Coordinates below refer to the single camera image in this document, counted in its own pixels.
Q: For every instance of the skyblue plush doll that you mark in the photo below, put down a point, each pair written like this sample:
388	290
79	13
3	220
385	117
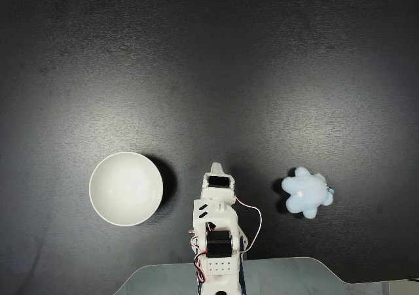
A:
304	192

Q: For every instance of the white bowl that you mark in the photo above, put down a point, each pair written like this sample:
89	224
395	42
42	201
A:
126	188

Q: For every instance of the blue table clamp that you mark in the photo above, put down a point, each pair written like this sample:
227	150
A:
243	262

